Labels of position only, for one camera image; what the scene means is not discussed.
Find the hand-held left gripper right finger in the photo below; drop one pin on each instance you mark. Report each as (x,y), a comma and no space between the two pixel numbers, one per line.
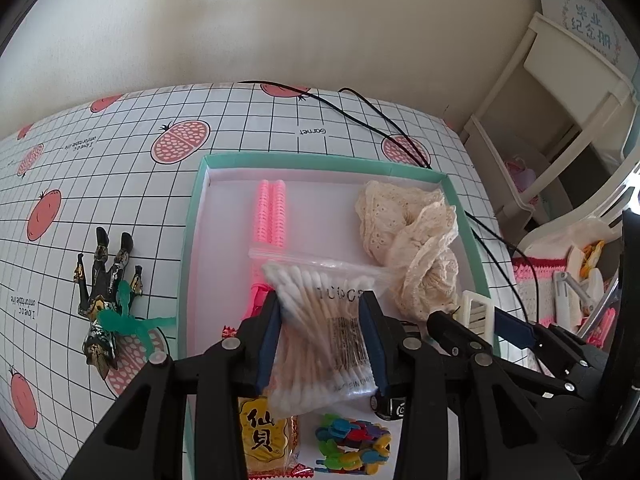
(372,345)

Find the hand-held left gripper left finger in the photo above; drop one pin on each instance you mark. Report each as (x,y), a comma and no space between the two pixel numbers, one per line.
(267,345)

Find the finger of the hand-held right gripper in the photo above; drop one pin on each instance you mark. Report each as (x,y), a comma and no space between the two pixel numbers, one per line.
(450,332)
(517,329)

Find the white hair claw clip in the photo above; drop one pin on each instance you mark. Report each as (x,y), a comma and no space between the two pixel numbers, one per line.
(475,310)

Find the bag of cotton swabs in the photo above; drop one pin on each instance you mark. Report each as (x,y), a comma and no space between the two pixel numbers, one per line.
(320,320)

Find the black toy car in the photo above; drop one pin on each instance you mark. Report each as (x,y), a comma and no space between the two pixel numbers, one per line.
(392,407)

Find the rice cracker packet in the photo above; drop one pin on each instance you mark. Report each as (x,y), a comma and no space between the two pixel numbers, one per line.
(265,435)

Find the colourful building block toy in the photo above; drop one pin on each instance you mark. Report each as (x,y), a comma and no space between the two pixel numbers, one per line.
(350,435)

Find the teal box with white inside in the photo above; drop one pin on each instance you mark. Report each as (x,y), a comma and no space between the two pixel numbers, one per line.
(325,210)

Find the pink white crochet cloth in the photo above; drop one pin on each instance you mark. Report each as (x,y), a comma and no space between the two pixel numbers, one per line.
(535,280)

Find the grey white plastic clip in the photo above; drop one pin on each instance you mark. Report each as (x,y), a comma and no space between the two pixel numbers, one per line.
(575,290)

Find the yellow orange small toy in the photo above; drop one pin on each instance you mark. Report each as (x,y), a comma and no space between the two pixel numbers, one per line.
(590,255)

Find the cream lace scrunchie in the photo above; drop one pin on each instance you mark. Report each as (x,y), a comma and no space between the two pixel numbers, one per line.
(405,230)

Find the pink hair roller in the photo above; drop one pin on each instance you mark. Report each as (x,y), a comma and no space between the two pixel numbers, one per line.
(270,215)

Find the white plastic slatted basket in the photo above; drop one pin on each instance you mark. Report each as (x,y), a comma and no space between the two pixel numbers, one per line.
(595,210)

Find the green translucent plastic toy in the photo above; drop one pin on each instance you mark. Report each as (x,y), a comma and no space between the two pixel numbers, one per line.
(117,320)

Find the pink purple small bag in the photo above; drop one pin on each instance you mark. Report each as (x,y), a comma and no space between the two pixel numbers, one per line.
(520,175)

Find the black gold action figure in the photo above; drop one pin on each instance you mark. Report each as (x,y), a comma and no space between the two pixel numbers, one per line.
(102,280)

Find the white shelf unit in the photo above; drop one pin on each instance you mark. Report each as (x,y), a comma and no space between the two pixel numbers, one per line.
(575,75)

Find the light blue printed album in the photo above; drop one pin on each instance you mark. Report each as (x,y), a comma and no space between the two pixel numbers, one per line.
(590,25)

